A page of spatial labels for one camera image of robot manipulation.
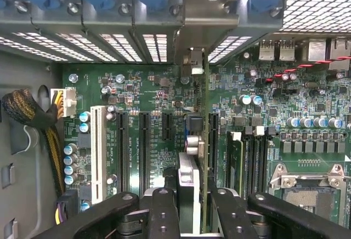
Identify long black expansion slot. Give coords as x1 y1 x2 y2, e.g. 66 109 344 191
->
138 111 151 196
116 111 129 194

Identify red black twisted wire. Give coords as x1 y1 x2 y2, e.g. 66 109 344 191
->
262 54 351 84

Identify white PCI expansion slot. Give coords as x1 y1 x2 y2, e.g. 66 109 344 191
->
90 105 107 205

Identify short black expansion slot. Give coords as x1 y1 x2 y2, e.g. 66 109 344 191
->
161 111 174 141

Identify open PC case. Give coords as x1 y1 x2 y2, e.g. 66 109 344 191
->
0 0 351 239

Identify installed RAM stick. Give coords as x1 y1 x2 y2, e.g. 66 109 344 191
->
228 131 245 196

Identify black yellow braided power cable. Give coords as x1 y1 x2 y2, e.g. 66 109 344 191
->
2 87 78 196

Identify CPU socket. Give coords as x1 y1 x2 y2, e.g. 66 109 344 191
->
268 161 351 224

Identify green motherboard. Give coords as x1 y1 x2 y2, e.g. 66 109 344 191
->
61 38 351 230

